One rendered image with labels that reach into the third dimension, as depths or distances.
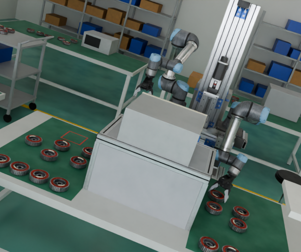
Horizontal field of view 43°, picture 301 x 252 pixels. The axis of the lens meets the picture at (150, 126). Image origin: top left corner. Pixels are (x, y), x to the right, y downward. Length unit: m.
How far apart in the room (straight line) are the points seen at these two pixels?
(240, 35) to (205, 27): 5.84
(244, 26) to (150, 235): 1.89
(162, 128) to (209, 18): 7.14
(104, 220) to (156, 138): 0.52
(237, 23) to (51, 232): 2.23
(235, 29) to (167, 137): 1.48
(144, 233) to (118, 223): 0.15
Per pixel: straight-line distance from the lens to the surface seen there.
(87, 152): 2.67
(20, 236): 3.09
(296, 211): 1.97
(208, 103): 3.32
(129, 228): 2.13
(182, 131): 2.05
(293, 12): 9.10
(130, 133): 2.13
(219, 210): 2.53
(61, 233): 3.17
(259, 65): 8.61
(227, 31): 3.29
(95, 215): 2.15
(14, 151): 2.59
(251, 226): 2.60
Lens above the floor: 2.01
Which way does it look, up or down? 21 degrees down
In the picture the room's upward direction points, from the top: 18 degrees clockwise
